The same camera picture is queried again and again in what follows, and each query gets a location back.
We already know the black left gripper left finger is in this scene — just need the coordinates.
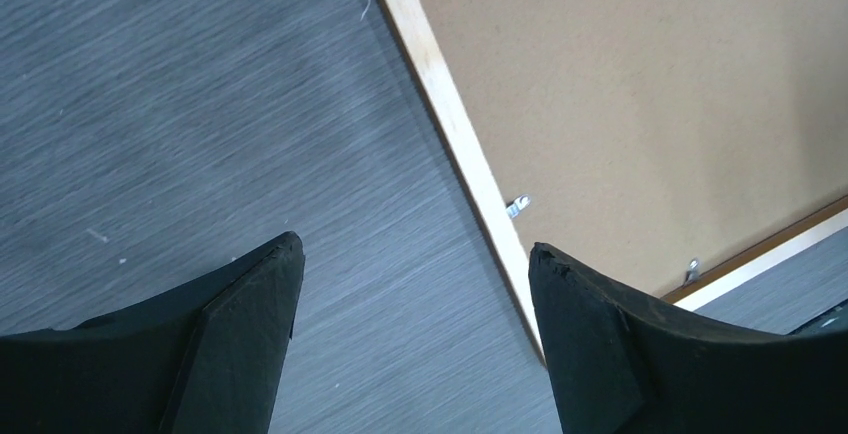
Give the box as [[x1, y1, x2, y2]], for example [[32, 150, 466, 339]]
[[1, 232, 305, 433]]

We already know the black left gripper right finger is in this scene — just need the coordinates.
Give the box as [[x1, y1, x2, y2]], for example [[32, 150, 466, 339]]
[[528, 243, 847, 433]]

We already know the brown cardboard backing board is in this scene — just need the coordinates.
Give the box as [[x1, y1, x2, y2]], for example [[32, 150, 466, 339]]
[[400, 0, 848, 298]]

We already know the wooden picture frame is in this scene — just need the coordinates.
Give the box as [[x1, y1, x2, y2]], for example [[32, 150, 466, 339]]
[[360, 0, 848, 366]]

